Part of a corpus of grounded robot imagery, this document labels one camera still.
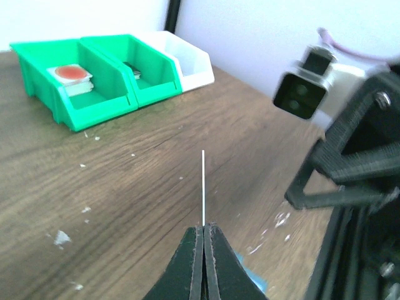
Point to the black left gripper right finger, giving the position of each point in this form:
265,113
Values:
224,277

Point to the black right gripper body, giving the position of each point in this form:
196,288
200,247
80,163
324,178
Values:
379,124

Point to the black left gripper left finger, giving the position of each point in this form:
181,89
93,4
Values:
183,277

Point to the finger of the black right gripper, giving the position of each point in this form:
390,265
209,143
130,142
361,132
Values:
349,196
376,163

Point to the blue card holder wallet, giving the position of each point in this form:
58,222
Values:
257,280

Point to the black VIP credit card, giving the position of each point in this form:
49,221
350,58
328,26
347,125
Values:
203,188

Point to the black VIP card stack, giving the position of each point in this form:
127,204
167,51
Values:
132,71

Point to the red circles card stack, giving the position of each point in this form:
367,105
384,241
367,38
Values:
75,79

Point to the white plastic bin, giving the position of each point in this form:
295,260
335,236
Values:
193,64

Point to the left green plastic bin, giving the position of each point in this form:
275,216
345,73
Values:
112,95

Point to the green plastic bin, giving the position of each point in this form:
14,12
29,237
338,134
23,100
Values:
112,95
159,79

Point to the right green plastic bin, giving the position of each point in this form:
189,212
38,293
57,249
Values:
159,79

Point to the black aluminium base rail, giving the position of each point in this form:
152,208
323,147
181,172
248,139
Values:
359,256

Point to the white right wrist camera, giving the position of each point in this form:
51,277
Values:
318,87

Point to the black frame post right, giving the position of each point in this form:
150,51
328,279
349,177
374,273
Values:
172,15

